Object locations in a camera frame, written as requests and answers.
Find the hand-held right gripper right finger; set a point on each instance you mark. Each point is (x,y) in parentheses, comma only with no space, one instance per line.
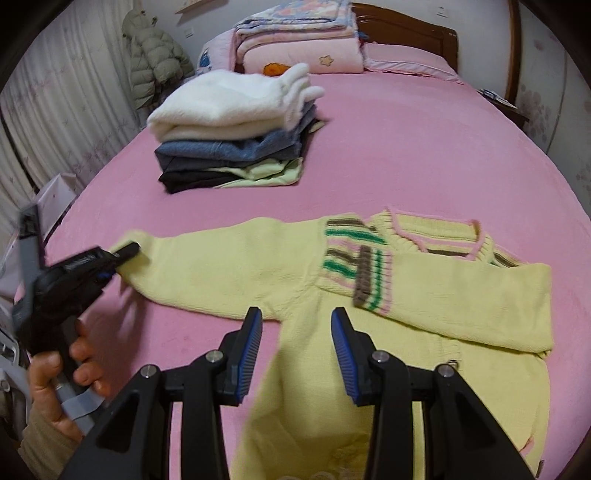
(344,357)

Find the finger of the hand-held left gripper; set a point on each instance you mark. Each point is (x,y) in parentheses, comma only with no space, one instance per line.
(125,253)

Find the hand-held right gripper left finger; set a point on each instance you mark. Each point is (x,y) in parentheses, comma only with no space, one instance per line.
(247,357)

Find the yellow striped knit sweater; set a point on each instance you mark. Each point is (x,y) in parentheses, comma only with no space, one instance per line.
(221,272)

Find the person's left forearm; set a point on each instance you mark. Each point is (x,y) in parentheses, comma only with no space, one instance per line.
(44,452)

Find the person's left hand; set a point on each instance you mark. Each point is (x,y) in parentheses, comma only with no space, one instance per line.
(51,397)

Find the white box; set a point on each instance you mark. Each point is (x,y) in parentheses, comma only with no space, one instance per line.
(57,194)

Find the black garment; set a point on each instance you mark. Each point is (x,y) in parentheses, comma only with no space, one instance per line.
(184,182)

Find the dark grey garment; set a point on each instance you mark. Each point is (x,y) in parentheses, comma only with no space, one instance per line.
(184,165)

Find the blue denim garment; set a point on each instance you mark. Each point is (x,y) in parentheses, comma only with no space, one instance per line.
(226,148)

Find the light green garment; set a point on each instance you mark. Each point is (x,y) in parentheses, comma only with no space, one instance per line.
(272,175)

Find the pale floral curtain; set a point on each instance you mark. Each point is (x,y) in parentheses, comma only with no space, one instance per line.
(60,92)

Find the white fluffy sweater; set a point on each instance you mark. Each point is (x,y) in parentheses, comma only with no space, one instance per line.
(217,104)

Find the grey-green puffer jacket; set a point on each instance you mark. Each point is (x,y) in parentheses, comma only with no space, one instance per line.
(154,55)

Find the pink bed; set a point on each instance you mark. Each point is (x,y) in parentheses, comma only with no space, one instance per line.
(415,152)

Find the light pink printed pillow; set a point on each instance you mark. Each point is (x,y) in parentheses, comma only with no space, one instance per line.
(214,53)

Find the folded floral quilt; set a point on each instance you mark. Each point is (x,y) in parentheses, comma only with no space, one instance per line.
(295,18)

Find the wooden nightstand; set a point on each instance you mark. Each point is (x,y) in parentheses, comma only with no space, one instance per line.
(512,110)

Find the small item on nightstand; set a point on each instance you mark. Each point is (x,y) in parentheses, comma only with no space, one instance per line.
(491,95)

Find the pink ruffled pillow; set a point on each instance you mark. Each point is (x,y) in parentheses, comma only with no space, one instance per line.
(406,60)

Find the wooden headboard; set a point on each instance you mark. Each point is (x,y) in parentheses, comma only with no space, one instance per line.
(415,32)

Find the white wall switch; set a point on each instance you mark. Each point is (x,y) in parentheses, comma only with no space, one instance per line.
(189,32)

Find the wooden wall shelf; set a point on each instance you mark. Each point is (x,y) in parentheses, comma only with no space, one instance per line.
(196,5)

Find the brown wooden frame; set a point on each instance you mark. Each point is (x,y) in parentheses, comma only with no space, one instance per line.
(513,46)

